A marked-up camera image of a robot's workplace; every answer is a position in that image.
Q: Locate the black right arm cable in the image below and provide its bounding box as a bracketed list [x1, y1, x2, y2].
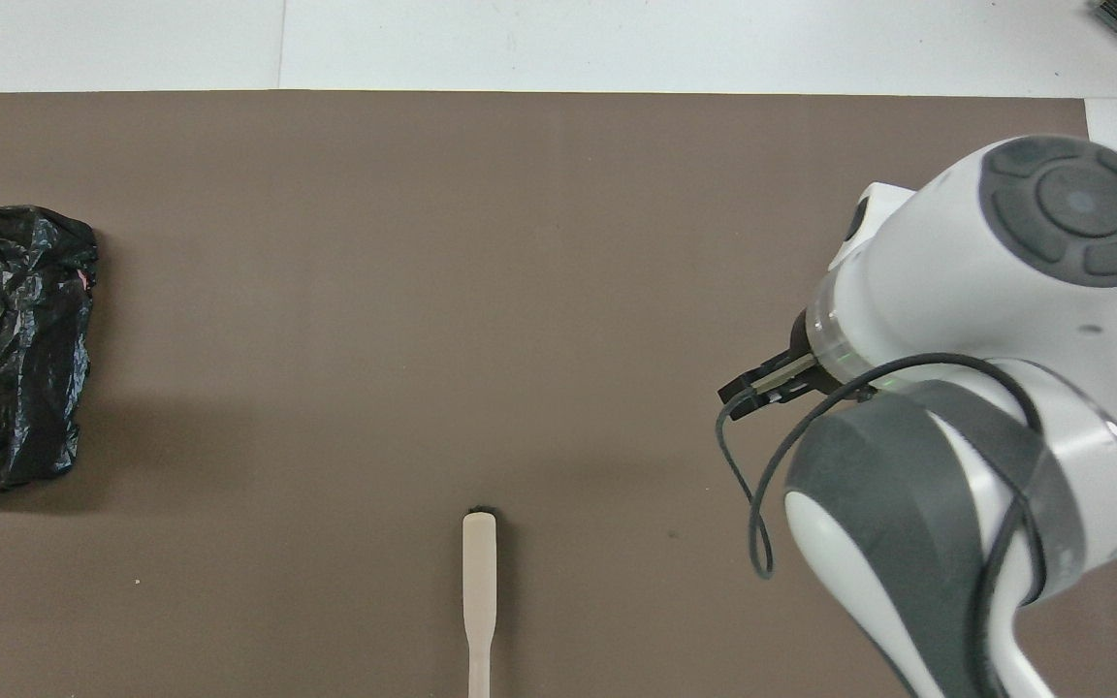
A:
[716, 352, 1049, 698]

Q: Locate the bin lined with black bag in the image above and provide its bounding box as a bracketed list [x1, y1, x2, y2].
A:
[0, 205, 100, 495]

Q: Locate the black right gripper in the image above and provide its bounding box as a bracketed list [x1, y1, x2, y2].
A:
[718, 308, 846, 420]

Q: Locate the beige brush with black bristles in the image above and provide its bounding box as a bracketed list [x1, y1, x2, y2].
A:
[462, 505, 499, 698]

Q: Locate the brown table mat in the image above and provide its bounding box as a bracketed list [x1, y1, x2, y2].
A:
[0, 92, 1117, 698]

